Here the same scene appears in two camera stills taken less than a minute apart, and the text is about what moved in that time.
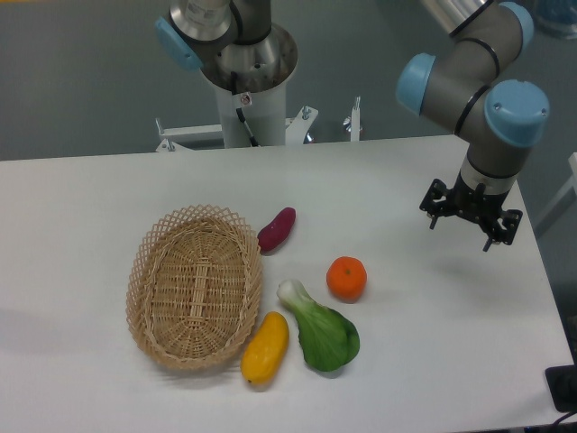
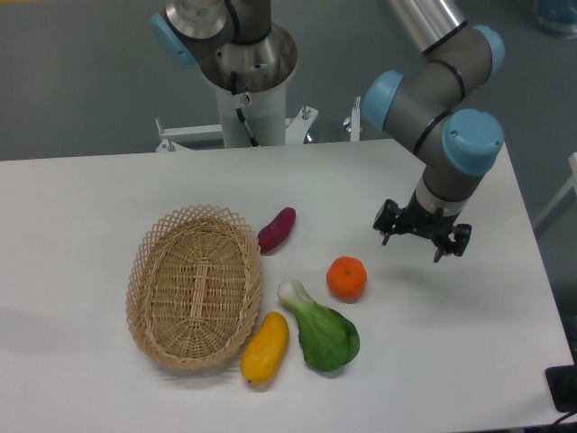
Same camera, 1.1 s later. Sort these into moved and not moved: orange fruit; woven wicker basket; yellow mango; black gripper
Moved: black gripper
Not moved: yellow mango; woven wicker basket; orange fruit
